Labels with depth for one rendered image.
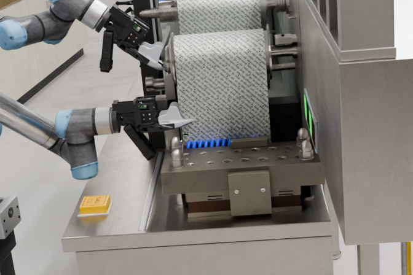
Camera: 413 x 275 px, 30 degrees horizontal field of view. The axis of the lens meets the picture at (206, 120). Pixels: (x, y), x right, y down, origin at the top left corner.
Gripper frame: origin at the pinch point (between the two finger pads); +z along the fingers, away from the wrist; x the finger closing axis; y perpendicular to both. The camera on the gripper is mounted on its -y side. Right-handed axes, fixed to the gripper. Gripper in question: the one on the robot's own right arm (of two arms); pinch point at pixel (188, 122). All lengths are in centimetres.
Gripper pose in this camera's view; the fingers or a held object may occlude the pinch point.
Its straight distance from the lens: 205.7
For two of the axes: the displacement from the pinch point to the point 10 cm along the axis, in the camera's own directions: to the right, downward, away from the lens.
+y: -0.9, -9.5, -3.1
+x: 0.3, -3.2, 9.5
